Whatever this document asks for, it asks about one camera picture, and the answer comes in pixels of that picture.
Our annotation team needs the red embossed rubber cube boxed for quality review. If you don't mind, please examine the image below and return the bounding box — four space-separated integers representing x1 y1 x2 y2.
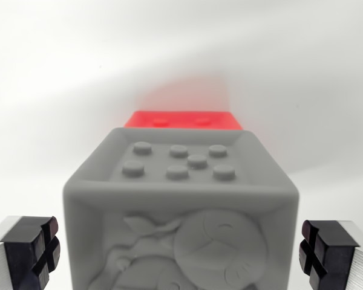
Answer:
123 110 244 132

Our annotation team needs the black-padded silver gripper left finger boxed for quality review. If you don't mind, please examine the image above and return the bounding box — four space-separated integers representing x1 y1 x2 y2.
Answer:
0 214 62 290

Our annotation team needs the black-padded silver gripper right finger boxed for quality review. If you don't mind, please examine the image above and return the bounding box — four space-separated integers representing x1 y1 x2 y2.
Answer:
298 219 363 290

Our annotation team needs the grey embossed rubber cube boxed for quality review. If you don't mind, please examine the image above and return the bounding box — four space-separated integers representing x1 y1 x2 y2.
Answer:
62 126 301 290

